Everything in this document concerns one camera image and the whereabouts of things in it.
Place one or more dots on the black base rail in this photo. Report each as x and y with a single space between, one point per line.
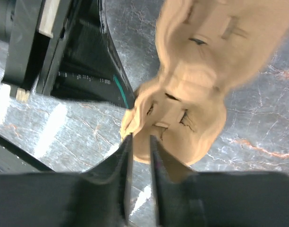
13 159

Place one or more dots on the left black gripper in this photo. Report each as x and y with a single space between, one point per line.
63 49

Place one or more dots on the cardboard cup carrier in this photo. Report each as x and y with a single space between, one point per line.
206 48

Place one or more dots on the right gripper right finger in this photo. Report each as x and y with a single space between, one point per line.
186 198

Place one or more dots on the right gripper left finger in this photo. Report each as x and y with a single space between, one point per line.
99 197

